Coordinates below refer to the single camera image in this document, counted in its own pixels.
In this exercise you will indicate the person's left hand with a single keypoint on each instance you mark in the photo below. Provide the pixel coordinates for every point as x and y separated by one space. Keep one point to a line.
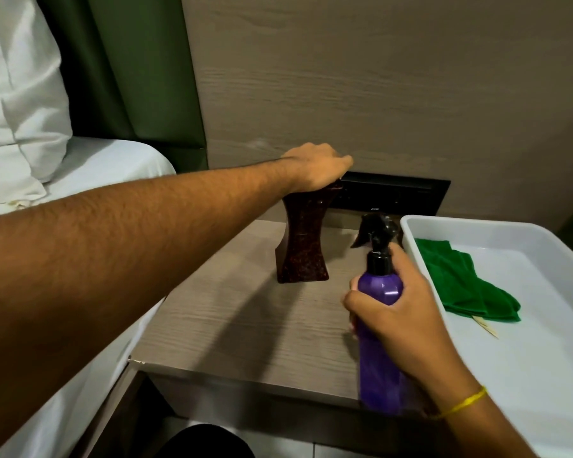
317 169

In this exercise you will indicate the person's right hand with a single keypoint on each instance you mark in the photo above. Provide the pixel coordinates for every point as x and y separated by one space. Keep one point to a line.
405 319

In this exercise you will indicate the purple spray bottle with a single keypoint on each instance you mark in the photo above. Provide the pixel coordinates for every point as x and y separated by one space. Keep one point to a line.
379 376

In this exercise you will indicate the green cloth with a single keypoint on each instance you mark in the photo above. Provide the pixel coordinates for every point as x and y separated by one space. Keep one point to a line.
463 286

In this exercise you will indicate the dark red speckled vase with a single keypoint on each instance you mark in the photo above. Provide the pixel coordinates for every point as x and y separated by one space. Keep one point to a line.
303 243

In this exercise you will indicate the person's left forearm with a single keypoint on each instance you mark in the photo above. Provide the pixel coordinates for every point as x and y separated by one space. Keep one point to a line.
124 271

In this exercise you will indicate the small beige cloth tag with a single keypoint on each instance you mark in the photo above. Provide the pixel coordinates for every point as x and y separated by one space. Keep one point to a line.
486 327

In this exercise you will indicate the black socket panel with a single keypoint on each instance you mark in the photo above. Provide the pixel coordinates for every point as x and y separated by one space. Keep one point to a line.
401 195

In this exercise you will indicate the yellow wrist band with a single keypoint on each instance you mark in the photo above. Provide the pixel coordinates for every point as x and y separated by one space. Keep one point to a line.
463 403

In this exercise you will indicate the white plastic tray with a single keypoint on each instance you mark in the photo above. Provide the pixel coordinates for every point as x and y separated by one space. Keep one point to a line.
544 357

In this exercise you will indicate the grey wooden nightstand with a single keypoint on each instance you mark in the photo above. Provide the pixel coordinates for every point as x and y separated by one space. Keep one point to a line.
248 329

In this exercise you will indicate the green padded headboard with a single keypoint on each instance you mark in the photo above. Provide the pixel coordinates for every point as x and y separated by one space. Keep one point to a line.
148 76

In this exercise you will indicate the white bed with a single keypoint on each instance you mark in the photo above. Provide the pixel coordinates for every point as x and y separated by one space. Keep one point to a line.
105 166

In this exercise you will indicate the white pillow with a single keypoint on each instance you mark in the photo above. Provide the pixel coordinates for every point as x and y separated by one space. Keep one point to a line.
14 104

